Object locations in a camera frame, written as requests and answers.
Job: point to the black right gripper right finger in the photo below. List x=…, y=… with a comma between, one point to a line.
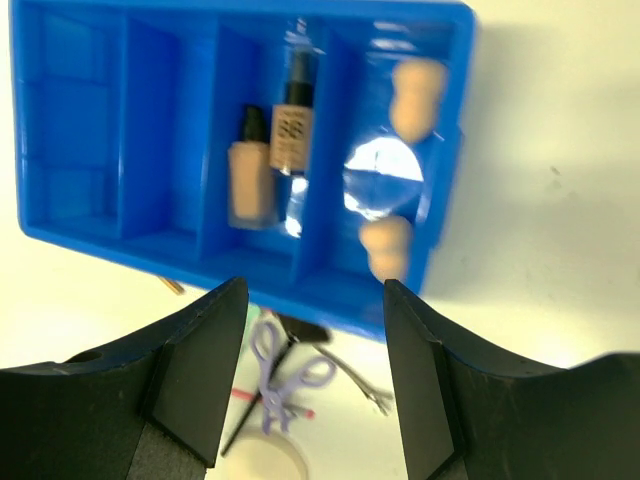
x=469, y=409

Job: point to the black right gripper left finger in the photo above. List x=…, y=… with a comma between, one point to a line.
x=150, y=405

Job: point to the gold eyebrow pencil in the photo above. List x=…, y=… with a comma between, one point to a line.
x=173, y=285

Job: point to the purple eyelash curler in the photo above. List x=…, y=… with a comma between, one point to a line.
x=280, y=380

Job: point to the beige makeup sponge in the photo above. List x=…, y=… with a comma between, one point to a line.
x=418, y=84
x=387, y=243

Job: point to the beige square foundation bottle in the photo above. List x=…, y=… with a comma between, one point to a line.
x=252, y=183

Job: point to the BB cream bottle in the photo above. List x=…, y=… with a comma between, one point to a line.
x=292, y=119

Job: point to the silver hair clip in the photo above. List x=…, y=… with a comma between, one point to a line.
x=382, y=399

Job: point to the black fan brush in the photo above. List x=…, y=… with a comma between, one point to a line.
x=270, y=380

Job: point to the blue plastic organizer bin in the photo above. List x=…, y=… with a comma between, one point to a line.
x=125, y=111

